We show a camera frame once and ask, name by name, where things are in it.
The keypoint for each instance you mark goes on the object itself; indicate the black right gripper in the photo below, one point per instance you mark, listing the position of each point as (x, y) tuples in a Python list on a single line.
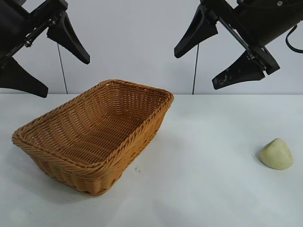
[(262, 23)]

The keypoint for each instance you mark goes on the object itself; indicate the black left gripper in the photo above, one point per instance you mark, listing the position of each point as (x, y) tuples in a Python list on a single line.
[(14, 26)]

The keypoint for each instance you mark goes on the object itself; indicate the tan woven wicker basket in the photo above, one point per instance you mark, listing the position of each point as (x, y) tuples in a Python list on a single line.
[(94, 132)]

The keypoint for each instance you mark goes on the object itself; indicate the pale yellow egg yolk pastry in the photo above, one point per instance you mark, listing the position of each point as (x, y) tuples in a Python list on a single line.
[(275, 154)]

